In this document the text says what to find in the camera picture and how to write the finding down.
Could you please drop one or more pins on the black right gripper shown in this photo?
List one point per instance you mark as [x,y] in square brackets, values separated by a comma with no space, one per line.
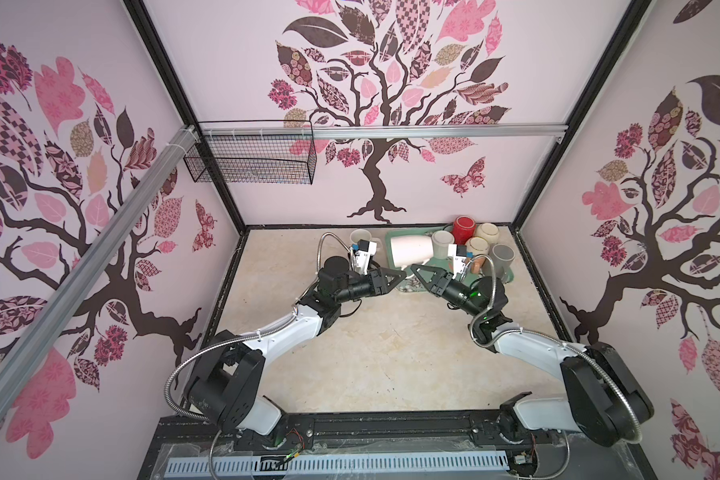
[442,283]

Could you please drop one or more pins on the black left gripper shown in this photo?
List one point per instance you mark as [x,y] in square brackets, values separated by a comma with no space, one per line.
[379,285]

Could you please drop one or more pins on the white mug with handle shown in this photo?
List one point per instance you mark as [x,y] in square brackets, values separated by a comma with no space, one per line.
[441,242]

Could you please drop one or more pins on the pale pink mug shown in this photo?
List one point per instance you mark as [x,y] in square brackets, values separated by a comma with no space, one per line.
[407,250]

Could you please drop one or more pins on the dark grey mug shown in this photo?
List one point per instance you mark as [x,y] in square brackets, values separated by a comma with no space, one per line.
[502,256]

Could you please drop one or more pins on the peach and cream mug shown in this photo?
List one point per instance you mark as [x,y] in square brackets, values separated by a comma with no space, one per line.
[477,246]

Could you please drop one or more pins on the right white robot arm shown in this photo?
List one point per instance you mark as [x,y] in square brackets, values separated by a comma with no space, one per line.
[602,399]

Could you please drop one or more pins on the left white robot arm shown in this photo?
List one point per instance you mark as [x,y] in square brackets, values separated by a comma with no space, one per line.
[223,385]

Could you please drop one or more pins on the red mug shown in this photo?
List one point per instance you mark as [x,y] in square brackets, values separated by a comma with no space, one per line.
[463,229]

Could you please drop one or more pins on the cream mug back right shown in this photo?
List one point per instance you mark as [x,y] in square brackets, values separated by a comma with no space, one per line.
[488,232]

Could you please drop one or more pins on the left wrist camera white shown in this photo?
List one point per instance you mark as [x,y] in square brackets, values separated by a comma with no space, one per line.
[362,255]

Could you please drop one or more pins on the black wire basket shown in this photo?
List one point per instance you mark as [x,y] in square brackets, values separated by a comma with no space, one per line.
[254,151]

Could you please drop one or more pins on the white slotted cable duct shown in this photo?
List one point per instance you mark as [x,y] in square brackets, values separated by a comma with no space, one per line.
[334,464]

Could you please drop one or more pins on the aluminium rail back wall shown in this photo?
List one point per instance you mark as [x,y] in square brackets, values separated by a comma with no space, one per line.
[384,132]

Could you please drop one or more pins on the aluminium rail wall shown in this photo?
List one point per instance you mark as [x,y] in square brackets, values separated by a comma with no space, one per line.
[23,359]
[384,132]

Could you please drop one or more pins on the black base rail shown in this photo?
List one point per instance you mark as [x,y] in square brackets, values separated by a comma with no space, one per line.
[544,454]

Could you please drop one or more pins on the black right corner post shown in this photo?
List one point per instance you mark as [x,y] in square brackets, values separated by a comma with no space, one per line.
[623,36]

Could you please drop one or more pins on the black corner frame post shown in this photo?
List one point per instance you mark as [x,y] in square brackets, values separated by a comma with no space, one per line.
[141,18]

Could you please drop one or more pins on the aluminium rail left wall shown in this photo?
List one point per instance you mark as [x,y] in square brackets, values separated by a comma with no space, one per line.
[23,359]

